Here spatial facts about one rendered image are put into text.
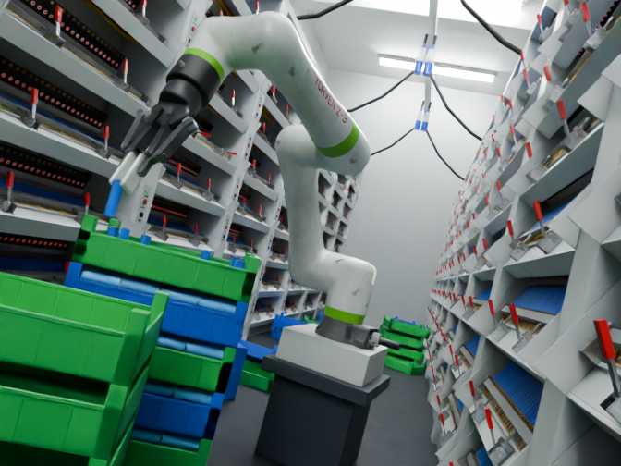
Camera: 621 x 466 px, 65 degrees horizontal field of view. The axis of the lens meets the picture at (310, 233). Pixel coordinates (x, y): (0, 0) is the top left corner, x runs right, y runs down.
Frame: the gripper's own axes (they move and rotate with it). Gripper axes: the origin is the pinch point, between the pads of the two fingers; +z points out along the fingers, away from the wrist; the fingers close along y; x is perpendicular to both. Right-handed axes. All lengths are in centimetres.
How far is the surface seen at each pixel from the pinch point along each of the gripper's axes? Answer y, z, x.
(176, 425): -19.1, 33.6, -21.5
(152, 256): -9.4, 11.8, -5.3
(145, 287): -9.2, 16.3, -8.2
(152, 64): 52, -60, -32
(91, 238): -0.8, 13.4, -0.5
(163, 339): -13.6, 22.4, -13.9
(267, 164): 76, -119, -157
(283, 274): 77, -90, -248
